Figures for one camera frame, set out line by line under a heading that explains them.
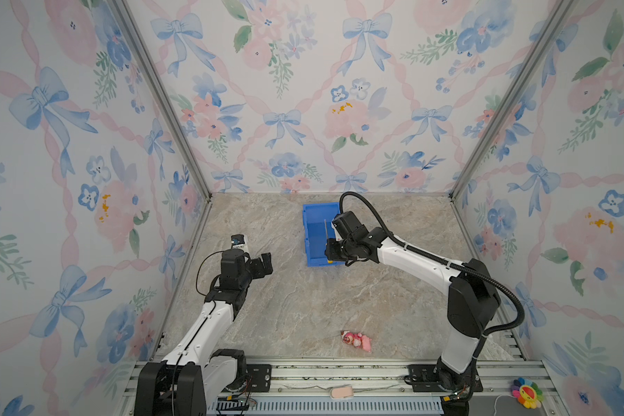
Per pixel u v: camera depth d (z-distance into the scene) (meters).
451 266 0.49
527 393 0.70
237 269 0.66
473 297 0.47
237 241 0.75
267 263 0.78
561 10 0.69
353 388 0.72
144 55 0.77
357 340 0.78
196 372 0.42
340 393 0.70
